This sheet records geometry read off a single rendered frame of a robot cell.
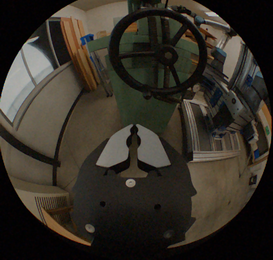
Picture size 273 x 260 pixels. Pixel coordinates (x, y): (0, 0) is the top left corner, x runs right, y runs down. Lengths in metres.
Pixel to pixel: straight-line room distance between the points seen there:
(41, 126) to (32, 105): 0.31
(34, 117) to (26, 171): 0.66
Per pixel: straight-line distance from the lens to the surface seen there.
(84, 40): 1.33
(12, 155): 1.23
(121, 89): 0.48
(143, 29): 0.31
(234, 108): 0.52
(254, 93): 0.64
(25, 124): 1.24
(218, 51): 0.97
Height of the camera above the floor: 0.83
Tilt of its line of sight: 57 degrees down
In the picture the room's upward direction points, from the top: 5 degrees counter-clockwise
